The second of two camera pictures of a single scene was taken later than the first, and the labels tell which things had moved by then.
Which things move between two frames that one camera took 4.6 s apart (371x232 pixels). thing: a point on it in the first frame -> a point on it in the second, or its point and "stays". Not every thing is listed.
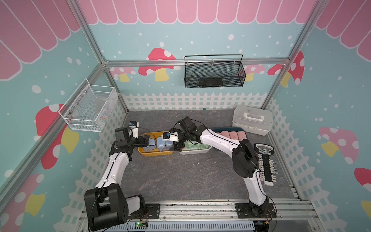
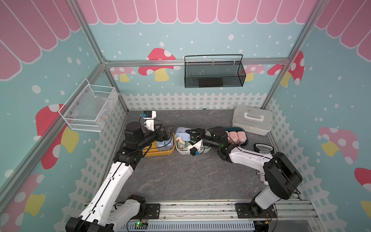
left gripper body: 137,142 -> 149,137
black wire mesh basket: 214,71 stays
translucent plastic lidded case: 252,121 stays
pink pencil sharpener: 242,136 stays
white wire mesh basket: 88,107 stays
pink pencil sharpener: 241,135 -> 234,136
